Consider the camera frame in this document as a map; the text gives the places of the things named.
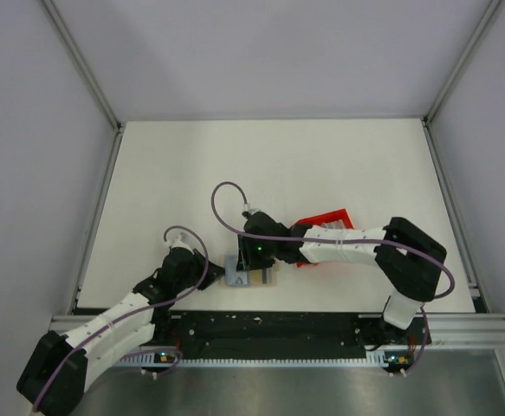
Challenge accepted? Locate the gold credit card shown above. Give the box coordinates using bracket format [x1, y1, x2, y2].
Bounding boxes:
[249, 269, 274, 286]

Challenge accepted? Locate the red plastic card tray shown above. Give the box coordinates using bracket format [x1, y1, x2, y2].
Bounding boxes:
[294, 208, 355, 270]

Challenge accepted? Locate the beige card holder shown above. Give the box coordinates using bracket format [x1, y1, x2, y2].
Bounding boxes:
[220, 254, 279, 289]

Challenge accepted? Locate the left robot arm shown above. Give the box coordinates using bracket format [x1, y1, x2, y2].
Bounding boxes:
[16, 246, 224, 415]

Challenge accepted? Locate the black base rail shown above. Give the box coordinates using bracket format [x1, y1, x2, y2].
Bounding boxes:
[147, 310, 425, 359]

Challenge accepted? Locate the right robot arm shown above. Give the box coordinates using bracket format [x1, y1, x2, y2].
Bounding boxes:
[238, 211, 447, 343]

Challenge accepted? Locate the white slotted cable duct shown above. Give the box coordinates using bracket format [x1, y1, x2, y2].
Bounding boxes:
[113, 350, 413, 372]

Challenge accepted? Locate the purple cable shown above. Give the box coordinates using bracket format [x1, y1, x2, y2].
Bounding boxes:
[210, 181, 455, 300]
[30, 225, 210, 413]

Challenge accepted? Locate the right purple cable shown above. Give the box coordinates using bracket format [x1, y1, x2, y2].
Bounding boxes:
[210, 181, 455, 300]

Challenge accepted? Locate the stack of upright cards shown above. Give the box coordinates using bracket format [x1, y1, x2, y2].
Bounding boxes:
[325, 220, 347, 230]

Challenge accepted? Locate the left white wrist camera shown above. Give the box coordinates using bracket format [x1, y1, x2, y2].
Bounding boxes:
[164, 232, 193, 255]

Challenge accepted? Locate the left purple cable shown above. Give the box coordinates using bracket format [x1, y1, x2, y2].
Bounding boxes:
[30, 225, 210, 413]

